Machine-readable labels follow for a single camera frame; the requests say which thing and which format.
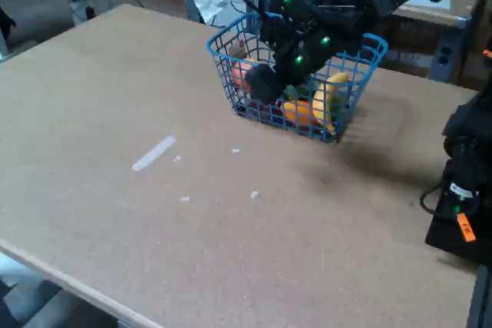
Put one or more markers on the dark red toy fruit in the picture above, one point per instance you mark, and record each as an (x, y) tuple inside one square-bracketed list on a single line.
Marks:
[(261, 109)]

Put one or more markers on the red orange round toy fruit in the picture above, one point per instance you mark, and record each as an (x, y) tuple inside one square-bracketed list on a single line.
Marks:
[(239, 72)]

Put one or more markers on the yellow toy banana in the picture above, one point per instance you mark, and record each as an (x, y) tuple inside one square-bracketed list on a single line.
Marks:
[(324, 97)]

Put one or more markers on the long white tape strip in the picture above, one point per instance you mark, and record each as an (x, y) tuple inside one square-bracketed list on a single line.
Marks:
[(153, 153)]

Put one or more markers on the wooden workbench with grey leg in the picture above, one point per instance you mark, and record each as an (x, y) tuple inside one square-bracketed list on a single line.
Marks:
[(430, 17)]

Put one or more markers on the grey power outlet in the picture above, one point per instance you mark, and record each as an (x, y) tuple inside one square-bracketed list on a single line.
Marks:
[(444, 55)]

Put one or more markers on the black power plug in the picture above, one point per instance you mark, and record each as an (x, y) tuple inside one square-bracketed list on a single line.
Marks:
[(90, 12)]

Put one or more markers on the orange label tag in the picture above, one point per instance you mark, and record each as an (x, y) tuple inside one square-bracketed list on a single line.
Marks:
[(466, 227)]

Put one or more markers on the black object at room edge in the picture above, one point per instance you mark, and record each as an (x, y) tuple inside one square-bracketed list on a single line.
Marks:
[(5, 24)]

